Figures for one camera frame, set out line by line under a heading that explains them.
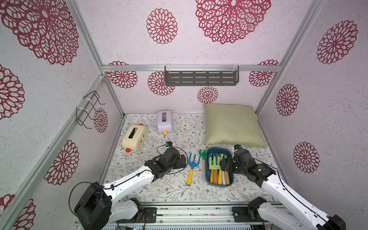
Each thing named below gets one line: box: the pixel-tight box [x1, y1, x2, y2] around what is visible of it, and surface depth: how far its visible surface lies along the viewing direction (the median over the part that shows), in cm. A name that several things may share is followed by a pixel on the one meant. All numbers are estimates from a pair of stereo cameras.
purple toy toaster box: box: [157, 109, 173, 136], surface depth 105 cm
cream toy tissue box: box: [121, 123, 148, 153], surface depth 97 cm
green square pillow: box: [202, 103, 268, 150], surface depth 98 cm
